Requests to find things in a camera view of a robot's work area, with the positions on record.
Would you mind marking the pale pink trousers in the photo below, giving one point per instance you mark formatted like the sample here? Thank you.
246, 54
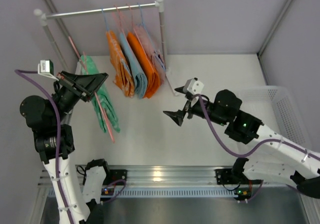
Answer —
152, 48

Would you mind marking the orange white patterned trousers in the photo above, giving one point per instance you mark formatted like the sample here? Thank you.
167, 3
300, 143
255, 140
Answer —
123, 78

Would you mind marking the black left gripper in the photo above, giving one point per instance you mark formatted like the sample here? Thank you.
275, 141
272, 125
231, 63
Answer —
72, 86

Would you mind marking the blue wire hanger left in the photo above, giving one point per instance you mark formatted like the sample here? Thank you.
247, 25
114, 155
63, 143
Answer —
105, 20

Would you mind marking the light blue slotted cable duct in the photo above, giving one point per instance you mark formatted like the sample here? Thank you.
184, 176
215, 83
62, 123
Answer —
161, 192

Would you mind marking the green white tie-dye trousers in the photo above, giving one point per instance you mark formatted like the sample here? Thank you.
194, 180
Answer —
104, 98

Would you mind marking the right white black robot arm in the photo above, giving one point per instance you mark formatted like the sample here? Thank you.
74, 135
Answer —
273, 158

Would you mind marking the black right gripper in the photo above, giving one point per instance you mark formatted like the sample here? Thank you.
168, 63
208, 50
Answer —
187, 109

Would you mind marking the aluminium corner frame right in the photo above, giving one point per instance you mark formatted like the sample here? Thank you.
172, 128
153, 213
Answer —
275, 25

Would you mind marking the aluminium corner frame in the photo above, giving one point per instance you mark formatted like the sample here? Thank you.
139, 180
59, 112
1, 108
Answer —
43, 19
275, 25

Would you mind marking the white plastic mesh basket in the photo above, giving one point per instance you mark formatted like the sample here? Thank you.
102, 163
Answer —
274, 106

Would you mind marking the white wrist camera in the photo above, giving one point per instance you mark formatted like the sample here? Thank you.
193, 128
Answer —
193, 86
46, 69

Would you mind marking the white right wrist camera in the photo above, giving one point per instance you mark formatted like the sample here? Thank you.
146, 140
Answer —
193, 86

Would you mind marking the light blue trousers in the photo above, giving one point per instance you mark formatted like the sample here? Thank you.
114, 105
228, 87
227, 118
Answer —
139, 77

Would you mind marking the aluminium mounting rail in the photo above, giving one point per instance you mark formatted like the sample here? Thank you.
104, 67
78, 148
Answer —
169, 176

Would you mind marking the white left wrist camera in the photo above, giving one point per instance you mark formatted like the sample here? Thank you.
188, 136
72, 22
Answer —
46, 69

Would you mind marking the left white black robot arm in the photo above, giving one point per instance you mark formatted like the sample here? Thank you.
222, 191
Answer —
55, 144

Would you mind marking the aluminium corner frame left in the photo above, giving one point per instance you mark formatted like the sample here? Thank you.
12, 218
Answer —
43, 19

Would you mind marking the plain orange trousers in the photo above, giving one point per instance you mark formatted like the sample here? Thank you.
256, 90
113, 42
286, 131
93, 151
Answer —
153, 78

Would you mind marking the pink wire hanger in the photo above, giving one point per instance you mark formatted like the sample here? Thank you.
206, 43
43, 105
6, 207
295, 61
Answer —
135, 25
84, 66
118, 19

